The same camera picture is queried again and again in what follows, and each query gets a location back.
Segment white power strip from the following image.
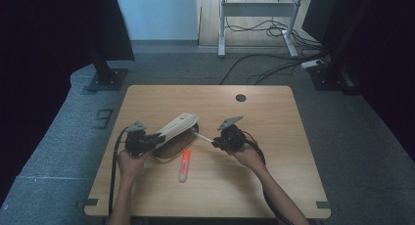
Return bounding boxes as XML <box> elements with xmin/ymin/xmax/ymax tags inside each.
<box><xmin>300</xmin><ymin>59</ymin><xmax>325</xmax><ymax>69</ymax></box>

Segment white metal desk frame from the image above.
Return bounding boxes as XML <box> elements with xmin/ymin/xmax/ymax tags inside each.
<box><xmin>217</xmin><ymin>0</ymin><xmax>305</xmax><ymax>59</ymax></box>

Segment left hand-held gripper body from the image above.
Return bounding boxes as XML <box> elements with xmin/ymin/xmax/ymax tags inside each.
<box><xmin>124</xmin><ymin>119</ymin><xmax>155</xmax><ymax>158</ymax></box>

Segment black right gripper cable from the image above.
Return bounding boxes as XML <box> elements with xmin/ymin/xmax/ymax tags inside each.
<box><xmin>242</xmin><ymin>130</ymin><xmax>297</xmax><ymax>225</ymax></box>

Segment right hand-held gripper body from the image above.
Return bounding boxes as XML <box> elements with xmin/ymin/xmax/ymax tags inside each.
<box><xmin>214</xmin><ymin>114</ymin><xmax>248</xmax><ymax>152</ymax></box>

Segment orange highlighter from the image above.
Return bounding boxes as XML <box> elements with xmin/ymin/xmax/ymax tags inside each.
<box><xmin>178</xmin><ymin>148</ymin><xmax>192</xmax><ymax>183</ymax></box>

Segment person's left hand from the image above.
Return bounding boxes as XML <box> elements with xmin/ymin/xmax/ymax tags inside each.
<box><xmin>116</xmin><ymin>147</ymin><xmax>152</xmax><ymax>182</ymax></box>

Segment person's right hand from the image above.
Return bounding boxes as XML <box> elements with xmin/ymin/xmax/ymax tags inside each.
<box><xmin>227</xmin><ymin>142</ymin><xmax>266</xmax><ymax>174</ymax></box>

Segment white pen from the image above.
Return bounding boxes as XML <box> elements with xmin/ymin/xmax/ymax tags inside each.
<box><xmin>192</xmin><ymin>130</ymin><xmax>215</xmax><ymax>145</ymax></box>

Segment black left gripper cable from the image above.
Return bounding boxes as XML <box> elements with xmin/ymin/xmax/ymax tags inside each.
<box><xmin>108</xmin><ymin>126</ymin><xmax>129</xmax><ymax>218</ymax></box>

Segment black stand with base plate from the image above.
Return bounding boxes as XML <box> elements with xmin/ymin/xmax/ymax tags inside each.
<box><xmin>86</xmin><ymin>50</ymin><xmax>129</xmax><ymax>92</ymax></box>
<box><xmin>307</xmin><ymin>0</ymin><xmax>361</xmax><ymax>96</ymax></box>

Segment bundle of black floor cables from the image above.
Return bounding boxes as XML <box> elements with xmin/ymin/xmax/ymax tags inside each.
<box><xmin>218</xmin><ymin>0</ymin><xmax>329</xmax><ymax>86</ymax></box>

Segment dark curtain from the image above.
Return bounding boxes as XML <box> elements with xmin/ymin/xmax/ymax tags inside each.
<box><xmin>0</xmin><ymin>0</ymin><xmax>136</xmax><ymax>200</ymax></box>
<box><xmin>301</xmin><ymin>0</ymin><xmax>415</xmax><ymax>153</ymax></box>

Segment black table edge bracket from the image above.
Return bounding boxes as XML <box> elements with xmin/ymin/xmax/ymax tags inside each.
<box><xmin>75</xmin><ymin>199</ymin><xmax>99</xmax><ymax>209</ymax></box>

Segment beige pencil case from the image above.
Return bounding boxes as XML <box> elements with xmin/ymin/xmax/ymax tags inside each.
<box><xmin>152</xmin><ymin>112</ymin><xmax>201</xmax><ymax>163</ymax></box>

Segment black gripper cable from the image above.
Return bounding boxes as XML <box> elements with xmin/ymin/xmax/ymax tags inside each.
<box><xmin>108</xmin><ymin>126</ymin><xmax>129</xmax><ymax>218</ymax></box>
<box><xmin>242</xmin><ymin>130</ymin><xmax>297</xmax><ymax>225</ymax></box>

